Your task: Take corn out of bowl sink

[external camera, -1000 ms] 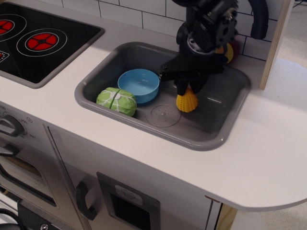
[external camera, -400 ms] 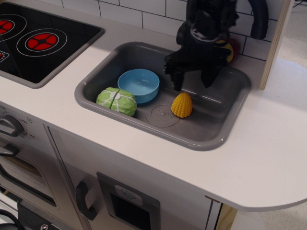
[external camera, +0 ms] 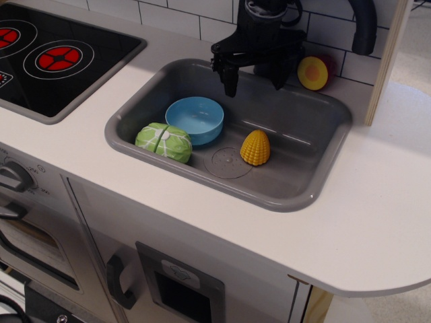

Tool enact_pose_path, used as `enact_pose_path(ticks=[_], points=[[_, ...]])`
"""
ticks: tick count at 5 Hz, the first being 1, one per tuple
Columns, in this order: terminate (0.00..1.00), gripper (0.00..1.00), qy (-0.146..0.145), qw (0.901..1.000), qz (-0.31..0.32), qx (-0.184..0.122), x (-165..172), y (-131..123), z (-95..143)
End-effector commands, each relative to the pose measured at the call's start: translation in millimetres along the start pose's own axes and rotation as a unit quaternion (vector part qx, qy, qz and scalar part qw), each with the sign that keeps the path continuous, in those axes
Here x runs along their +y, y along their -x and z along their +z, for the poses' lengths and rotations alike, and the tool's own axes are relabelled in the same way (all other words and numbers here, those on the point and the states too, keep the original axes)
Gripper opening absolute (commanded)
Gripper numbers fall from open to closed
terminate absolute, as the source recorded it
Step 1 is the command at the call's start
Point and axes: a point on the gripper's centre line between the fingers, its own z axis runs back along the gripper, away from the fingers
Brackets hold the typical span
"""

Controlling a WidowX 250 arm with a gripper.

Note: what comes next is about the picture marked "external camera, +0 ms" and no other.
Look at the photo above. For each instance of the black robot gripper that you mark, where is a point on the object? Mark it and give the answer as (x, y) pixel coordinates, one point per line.
(262, 38)

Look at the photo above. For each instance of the yellow toy corn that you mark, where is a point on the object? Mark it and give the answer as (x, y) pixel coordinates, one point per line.
(255, 148)

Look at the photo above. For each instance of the blue plastic bowl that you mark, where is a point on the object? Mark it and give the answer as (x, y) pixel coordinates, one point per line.
(201, 118)

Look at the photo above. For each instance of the grey plastic sink basin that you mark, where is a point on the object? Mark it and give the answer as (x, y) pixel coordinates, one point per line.
(305, 129)

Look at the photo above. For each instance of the yellow red toy fruit half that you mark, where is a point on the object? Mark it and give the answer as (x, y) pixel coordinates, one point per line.
(316, 72)

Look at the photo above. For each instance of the green toy cabbage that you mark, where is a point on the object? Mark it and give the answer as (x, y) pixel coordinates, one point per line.
(165, 140)

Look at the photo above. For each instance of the black curved faucet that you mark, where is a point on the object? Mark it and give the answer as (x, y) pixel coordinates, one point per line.
(366, 26)

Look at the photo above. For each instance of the black toy stove top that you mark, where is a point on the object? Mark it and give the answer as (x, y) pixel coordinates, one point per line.
(50, 64)

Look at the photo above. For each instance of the grey dispenser panel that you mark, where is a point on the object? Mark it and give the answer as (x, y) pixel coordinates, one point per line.
(182, 289)

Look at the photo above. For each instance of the grey oven knob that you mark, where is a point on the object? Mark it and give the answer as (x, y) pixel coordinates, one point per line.
(14, 177)

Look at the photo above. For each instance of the toy oven door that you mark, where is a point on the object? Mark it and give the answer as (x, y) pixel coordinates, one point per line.
(28, 240)

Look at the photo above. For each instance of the wooden side post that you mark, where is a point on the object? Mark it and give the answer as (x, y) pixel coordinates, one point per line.
(396, 30)

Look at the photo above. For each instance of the black cabinet door handle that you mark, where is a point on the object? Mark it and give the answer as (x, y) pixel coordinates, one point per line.
(114, 269)

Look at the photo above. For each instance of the black oven door handle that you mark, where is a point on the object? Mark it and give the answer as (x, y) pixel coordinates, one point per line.
(13, 211)

